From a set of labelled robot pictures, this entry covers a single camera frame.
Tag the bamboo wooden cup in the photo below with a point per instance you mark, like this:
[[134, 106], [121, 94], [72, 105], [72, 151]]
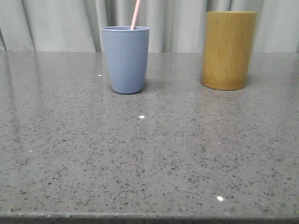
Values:
[[228, 45]]

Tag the grey-white curtain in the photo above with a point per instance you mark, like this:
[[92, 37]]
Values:
[[176, 26]]

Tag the pink chopstick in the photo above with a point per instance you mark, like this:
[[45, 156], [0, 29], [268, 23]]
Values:
[[135, 15]]

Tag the blue plastic cup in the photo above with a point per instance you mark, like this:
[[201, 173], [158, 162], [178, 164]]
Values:
[[126, 53]]

